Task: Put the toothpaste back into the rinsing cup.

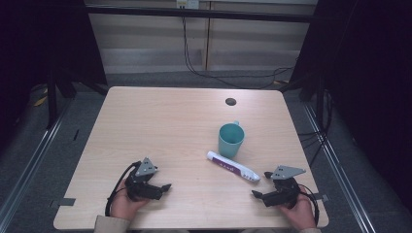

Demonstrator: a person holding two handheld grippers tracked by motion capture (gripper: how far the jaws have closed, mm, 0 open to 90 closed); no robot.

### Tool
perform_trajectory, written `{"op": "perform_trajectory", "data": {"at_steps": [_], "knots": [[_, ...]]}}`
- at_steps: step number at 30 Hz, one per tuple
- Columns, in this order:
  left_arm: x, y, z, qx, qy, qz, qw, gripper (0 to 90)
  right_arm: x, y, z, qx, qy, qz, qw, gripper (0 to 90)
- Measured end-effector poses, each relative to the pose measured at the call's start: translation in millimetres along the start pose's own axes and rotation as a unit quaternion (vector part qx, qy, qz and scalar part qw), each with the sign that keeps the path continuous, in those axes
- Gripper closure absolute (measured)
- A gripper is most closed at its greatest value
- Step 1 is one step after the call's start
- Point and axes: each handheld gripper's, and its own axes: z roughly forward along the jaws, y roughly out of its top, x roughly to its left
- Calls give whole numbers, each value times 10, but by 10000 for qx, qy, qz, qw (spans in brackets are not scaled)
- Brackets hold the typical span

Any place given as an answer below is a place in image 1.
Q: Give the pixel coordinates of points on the metal floor rail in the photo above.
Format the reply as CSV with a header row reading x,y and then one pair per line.
x,y
340,174
29,161

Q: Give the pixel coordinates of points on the teal cup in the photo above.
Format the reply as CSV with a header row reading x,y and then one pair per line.
x,y
230,139

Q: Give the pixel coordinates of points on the grey tape strip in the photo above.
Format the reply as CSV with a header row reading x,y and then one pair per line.
x,y
66,202
321,197

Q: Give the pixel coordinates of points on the white wall socket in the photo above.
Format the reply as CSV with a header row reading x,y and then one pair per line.
x,y
188,4

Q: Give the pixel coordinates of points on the white and purple toothpaste tube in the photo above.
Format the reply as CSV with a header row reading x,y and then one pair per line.
x,y
233,166

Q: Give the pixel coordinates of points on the person's left hand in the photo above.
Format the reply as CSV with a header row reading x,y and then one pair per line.
x,y
124,204

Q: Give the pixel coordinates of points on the yellow floor tape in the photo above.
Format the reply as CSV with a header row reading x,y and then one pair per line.
x,y
40,101

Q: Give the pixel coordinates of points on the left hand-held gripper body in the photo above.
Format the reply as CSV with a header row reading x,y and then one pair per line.
x,y
142,189

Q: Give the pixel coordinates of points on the small black floor strip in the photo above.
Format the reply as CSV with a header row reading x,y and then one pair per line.
x,y
76,134

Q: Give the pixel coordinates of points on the person's right hand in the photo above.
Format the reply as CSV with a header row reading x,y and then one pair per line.
x,y
299,212

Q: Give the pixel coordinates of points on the black metal stand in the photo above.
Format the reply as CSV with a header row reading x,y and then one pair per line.
x,y
320,97
51,97

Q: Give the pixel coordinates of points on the dark curtain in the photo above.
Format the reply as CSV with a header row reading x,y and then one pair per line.
x,y
372,81
39,39

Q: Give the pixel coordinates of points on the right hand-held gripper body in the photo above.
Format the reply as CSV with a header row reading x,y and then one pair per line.
x,y
283,194

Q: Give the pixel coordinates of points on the black horizontal bar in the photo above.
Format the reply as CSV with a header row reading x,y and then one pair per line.
x,y
200,13

